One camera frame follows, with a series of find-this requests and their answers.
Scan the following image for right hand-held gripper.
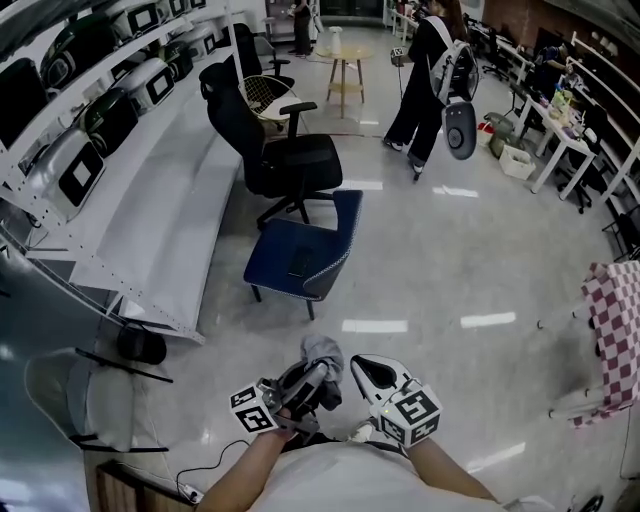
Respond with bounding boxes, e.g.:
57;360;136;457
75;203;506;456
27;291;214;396
349;353;444;449

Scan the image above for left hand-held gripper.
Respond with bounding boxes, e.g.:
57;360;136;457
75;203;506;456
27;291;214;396
229;363;330;446

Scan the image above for grey clothes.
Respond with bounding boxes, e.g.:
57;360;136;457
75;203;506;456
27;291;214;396
299;334;347;412

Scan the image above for blue upholstered chair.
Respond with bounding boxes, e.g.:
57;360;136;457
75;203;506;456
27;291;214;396
242;189;365;322

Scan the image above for person's left forearm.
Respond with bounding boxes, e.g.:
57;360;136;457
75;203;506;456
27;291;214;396
196;431;297;512

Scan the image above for person's right forearm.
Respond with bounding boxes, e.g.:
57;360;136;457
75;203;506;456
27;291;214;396
406;438;502;507

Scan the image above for black mesh office chair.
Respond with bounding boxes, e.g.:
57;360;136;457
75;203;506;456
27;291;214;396
199;61;345;232

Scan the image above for person's left hand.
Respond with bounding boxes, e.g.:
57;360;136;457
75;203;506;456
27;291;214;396
273;407;301;440

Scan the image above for person's white shoe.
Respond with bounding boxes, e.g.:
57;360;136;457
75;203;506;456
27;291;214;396
348;421;377;444

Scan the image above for person's white shirt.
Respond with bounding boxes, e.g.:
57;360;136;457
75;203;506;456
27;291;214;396
248;441;557;512

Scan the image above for black phone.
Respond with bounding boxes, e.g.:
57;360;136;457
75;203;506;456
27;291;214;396
286;247;317;278

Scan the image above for white power strip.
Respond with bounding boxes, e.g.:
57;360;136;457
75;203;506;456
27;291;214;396
176;481;205;504

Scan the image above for wooden cabinet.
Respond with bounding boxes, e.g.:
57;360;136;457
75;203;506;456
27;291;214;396
94;458;202;512

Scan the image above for white metal shelving rack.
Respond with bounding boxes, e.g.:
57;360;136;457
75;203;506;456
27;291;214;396
0;0;267;347

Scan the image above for red white checkered cloth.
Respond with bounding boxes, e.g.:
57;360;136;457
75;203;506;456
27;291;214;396
568;259;640;430

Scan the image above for white plastic bin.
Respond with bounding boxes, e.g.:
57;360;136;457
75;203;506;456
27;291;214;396
499;144;537;178

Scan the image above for grey bag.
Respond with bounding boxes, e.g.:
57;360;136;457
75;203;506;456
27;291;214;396
481;111;517;159

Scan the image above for white table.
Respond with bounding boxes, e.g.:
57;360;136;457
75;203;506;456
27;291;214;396
528;93;600;197

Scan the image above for round wooden side table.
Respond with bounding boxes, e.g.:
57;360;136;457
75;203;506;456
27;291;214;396
315;43;376;120

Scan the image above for row of screen-fronted appliances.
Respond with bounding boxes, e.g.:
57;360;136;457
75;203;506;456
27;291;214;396
0;0;237;222

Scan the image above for black power cable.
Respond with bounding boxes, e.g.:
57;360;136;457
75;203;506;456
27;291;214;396
174;438;252;496

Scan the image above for white wall shelf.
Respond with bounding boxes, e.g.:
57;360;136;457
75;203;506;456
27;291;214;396
568;28;640;202

